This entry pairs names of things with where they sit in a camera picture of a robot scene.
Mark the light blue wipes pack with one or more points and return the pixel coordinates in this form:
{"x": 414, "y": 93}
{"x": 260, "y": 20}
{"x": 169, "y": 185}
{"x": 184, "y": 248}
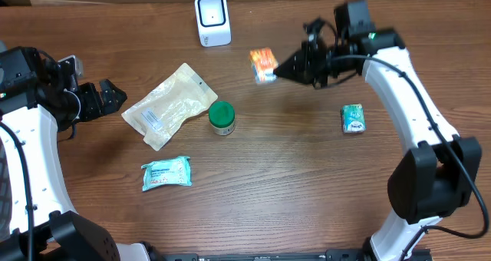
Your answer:
{"x": 176, "y": 171}

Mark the teal tissue pack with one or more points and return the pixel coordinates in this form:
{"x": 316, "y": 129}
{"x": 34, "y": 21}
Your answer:
{"x": 352, "y": 117}

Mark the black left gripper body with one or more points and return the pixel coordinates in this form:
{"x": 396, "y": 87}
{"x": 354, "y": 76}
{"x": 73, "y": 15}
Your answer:
{"x": 90, "y": 107}

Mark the green lid jar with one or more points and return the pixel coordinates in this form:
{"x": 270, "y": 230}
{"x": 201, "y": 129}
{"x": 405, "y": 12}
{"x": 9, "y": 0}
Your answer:
{"x": 222, "y": 117}

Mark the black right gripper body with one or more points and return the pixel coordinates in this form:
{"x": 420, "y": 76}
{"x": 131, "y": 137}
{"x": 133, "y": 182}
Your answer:
{"x": 320, "y": 67}

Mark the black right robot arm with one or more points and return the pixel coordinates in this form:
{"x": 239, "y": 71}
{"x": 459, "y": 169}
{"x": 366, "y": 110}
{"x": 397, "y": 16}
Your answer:
{"x": 437, "y": 173}

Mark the grey plastic mesh basket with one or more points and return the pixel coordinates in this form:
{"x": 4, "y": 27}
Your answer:
{"x": 5, "y": 197}

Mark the beige pouch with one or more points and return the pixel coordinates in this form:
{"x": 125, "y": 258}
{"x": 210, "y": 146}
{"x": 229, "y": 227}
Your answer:
{"x": 159, "y": 115}

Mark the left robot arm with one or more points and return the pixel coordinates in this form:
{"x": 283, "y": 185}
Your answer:
{"x": 41, "y": 97}

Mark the white barcode scanner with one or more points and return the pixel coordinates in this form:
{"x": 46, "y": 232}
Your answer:
{"x": 213, "y": 24}

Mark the orange tissue pack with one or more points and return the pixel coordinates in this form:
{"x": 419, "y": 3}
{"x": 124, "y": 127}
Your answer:
{"x": 263, "y": 64}

